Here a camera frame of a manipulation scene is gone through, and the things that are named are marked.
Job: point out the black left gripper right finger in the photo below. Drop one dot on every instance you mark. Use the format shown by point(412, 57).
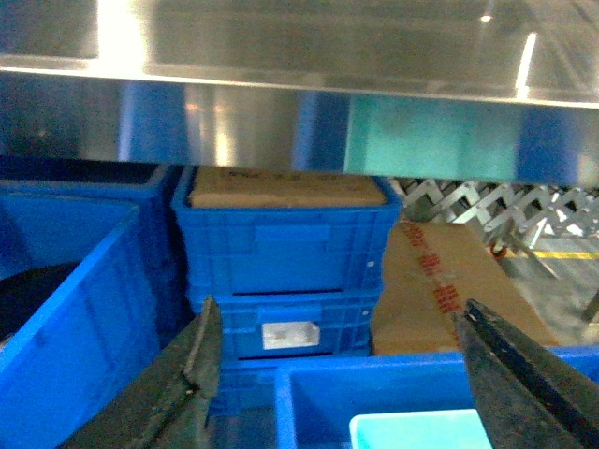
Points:
point(526, 395)

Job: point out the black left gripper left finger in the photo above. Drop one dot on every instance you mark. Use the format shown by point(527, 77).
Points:
point(167, 405)

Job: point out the turquoise plastic bin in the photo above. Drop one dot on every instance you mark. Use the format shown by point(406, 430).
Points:
point(420, 430)

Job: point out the blue crate far left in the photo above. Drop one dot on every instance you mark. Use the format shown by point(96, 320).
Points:
point(107, 321)

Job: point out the lower blue labelled crate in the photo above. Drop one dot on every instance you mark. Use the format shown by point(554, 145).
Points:
point(296, 324)

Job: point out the large blue plastic bin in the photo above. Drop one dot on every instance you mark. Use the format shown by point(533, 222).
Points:
point(315, 401)

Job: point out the brown cardboard box red tape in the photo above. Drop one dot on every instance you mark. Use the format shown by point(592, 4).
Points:
point(430, 271)

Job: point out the expandable roller conveyor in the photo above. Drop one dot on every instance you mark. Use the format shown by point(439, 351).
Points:
point(539, 221)

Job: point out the cardboard box in crate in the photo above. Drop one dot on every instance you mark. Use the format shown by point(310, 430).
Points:
point(222, 187)

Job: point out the upper blue ribbed crate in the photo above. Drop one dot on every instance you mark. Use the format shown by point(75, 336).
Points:
point(252, 251)

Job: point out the steel shelf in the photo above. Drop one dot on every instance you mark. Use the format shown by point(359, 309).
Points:
point(455, 90)

